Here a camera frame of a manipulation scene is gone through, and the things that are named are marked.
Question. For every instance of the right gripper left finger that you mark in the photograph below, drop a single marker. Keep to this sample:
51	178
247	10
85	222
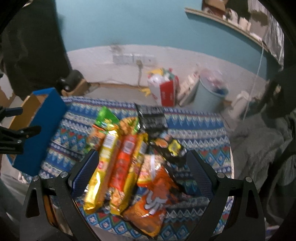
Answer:
82	172

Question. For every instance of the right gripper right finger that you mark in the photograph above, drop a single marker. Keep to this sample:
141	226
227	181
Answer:
203	174

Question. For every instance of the yellow long snack pack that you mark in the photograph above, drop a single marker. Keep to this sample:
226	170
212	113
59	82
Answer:
98	183

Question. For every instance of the black yellow cookie bag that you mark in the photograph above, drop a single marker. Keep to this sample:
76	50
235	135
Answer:
169	148

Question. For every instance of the orange chips bag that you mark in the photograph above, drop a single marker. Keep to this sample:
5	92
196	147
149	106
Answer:
148	213

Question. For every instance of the red snack bag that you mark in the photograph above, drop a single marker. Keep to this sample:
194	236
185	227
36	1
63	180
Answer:
120	172

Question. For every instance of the green snack bag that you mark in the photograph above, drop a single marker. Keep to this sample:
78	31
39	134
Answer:
106	121

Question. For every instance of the yellow biscuit long pack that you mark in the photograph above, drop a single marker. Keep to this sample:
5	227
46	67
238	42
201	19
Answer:
130	126

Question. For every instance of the black printed snack bag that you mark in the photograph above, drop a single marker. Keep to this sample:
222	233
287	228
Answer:
151	119

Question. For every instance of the blue cardboard box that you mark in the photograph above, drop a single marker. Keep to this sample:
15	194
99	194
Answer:
42	112

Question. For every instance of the patterned blue table cloth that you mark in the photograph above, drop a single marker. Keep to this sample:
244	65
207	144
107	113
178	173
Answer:
202	132

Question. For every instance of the grey blanket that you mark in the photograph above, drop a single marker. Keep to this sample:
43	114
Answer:
257	143

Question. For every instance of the white electric kettle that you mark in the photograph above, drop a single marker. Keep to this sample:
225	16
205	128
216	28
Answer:
239	105

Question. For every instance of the black round speaker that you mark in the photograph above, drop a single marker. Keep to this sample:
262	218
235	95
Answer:
70	82

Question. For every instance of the light blue trash bin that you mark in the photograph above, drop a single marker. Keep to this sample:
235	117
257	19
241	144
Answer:
211	92

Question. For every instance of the dark hanging garment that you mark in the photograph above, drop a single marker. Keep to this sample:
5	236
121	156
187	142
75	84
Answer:
33	55

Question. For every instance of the white flat carton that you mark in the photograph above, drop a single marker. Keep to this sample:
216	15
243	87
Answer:
187	89

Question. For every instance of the small cardboard box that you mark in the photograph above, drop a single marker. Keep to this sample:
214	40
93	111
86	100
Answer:
81	89

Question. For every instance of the red white paper bag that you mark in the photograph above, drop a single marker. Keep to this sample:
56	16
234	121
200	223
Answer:
163	85

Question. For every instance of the white wall socket strip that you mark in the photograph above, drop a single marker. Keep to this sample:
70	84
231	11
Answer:
134	59

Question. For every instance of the wall shelf with items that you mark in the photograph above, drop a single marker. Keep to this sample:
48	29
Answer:
251	19

